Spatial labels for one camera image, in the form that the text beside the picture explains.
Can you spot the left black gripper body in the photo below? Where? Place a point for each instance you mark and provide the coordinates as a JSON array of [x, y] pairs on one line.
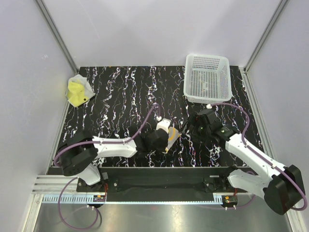
[[160, 149]]

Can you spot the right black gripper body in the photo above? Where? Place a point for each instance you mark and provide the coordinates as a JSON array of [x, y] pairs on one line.
[[200, 133]]

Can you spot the orange towel with grey pattern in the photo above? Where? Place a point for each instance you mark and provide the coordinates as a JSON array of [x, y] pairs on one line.
[[174, 134]]

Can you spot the yellow and grey towel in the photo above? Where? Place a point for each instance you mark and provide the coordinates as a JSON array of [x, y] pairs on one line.
[[79, 91]]

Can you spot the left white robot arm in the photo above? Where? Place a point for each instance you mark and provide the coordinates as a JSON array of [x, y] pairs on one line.
[[76, 155]]

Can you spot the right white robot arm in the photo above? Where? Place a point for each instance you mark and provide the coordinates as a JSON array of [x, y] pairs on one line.
[[280, 186]]

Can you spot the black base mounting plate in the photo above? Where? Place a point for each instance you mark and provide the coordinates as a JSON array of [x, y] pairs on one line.
[[174, 182]]

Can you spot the white perforated plastic basket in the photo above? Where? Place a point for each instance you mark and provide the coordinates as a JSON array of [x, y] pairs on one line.
[[207, 79]]

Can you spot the right connector block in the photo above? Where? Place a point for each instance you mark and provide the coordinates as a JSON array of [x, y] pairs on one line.
[[230, 199]]

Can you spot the connector block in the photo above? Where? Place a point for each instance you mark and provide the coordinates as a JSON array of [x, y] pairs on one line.
[[230, 199], [99, 198]]

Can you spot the left connector block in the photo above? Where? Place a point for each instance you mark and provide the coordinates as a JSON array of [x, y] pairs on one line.
[[99, 198]]

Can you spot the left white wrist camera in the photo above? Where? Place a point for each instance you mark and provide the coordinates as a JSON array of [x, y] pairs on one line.
[[163, 123]]

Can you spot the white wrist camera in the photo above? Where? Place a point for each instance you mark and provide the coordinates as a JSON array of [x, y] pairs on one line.
[[163, 123], [209, 105]]

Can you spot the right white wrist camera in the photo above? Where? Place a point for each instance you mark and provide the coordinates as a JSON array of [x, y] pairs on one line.
[[209, 105]]

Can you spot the white slotted cable duct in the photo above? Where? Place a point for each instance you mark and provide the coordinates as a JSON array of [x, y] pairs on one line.
[[116, 199]]

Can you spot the aluminium cross rail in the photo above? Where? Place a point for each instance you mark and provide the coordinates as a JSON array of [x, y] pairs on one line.
[[50, 184]]

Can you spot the right aluminium frame post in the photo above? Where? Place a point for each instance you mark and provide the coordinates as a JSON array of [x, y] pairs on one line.
[[269, 28]]

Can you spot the aluminium frame post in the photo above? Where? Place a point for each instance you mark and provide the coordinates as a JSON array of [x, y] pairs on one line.
[[56, 34], [269, 28]]

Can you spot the left aluminium frame post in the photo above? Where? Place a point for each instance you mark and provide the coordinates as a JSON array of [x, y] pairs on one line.
[[56, 34]]

